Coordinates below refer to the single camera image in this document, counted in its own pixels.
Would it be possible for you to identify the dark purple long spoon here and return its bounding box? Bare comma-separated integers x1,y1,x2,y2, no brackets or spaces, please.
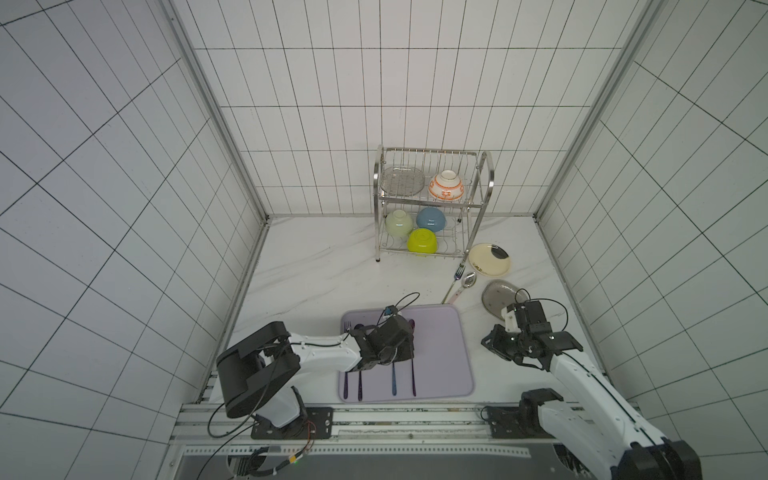
408,319,417,397

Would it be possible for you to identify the purple fork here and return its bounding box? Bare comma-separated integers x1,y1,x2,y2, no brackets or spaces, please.
342,321,351,400

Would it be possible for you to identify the lavender rectangular placemat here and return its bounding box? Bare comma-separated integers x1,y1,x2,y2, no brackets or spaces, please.
337,304,474,403

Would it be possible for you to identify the pink handled silver spoon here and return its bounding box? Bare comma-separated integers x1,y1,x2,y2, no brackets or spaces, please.
448,272,477,304

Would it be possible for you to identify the green handled rainbow fork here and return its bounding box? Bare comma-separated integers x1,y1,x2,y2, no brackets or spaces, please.
442,253,468,304

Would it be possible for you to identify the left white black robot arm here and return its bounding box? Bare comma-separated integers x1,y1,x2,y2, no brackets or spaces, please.
216,314,415,429

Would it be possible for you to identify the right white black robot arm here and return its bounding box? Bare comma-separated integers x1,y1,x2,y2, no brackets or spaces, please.
481,299,703,479

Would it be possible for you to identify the grey glass plate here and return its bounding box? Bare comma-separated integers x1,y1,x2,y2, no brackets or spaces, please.
481,279,530,321

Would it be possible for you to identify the cream plate with black spot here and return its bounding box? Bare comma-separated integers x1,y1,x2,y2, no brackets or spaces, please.
468,243,511,278

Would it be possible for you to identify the lime green bowl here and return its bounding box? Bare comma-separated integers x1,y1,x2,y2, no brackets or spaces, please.
406,228,438,255

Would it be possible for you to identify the pale green bowl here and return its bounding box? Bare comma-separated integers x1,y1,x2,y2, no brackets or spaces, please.
385,209,414,239

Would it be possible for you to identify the blue bowl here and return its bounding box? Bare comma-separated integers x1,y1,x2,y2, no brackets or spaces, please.
416,207,447,233

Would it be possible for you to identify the grey plate on rack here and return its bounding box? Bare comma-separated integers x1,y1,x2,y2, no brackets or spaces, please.
380,166,425,197

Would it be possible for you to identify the white orange patterned bowl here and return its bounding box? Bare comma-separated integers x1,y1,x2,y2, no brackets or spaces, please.
428,170,464,201

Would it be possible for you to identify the steel wire dish rack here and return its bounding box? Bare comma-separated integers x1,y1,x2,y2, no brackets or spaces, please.
372,145,495,260

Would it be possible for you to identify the aluminium mounting rail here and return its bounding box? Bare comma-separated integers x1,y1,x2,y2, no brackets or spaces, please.
171,403,569,458

